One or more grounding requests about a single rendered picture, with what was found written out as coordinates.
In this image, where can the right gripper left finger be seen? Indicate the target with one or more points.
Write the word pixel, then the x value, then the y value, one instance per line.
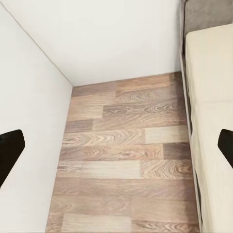
pixel 12 145

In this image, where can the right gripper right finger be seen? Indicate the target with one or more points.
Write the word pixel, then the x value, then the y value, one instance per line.
pixel 225 144

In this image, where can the bed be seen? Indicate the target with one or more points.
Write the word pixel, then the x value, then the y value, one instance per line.
pixel 206 52

